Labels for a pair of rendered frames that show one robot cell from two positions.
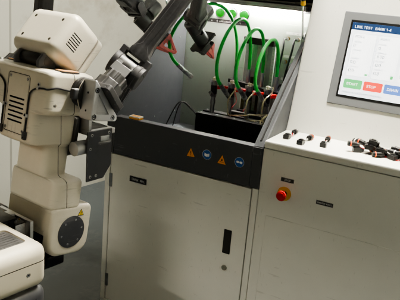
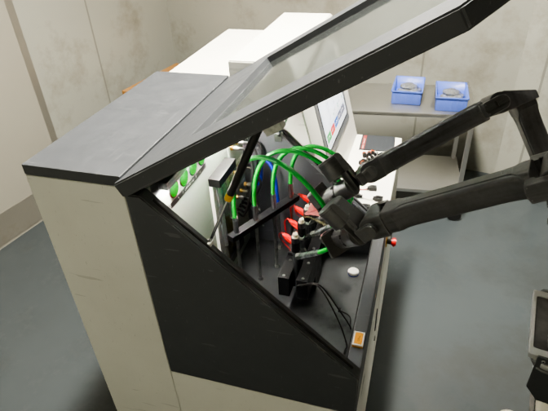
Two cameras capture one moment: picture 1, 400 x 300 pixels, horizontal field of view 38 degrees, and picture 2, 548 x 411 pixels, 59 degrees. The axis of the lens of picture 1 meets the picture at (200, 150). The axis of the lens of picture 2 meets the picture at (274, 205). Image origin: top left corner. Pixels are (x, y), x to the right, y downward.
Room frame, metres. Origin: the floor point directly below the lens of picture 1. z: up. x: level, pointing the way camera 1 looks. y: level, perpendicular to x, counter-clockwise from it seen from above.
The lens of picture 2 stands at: (2.68, 1.14, 2.05)
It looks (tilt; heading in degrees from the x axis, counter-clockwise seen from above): 34 degrees down; 261
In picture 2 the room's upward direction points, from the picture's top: 3 degrees counter-clockwise
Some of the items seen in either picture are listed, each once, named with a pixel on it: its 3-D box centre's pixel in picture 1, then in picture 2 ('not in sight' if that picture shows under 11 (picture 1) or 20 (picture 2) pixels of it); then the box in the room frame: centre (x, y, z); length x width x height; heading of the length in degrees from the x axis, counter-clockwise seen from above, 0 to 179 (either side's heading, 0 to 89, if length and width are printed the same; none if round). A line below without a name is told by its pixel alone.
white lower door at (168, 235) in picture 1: (171, 247); (364, 386); (2.22, 0.08, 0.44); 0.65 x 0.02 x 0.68; 63
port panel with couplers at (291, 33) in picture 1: (293, 62); (240, 166); (2.56, -0.37, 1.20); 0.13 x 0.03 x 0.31; 63
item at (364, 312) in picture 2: (181, 148); (366, 306); (2.23, 0.07, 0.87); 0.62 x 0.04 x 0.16; 63
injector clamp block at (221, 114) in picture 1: (235, 134); (305, 262); (2.39, -0.14, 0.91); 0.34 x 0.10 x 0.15; 63
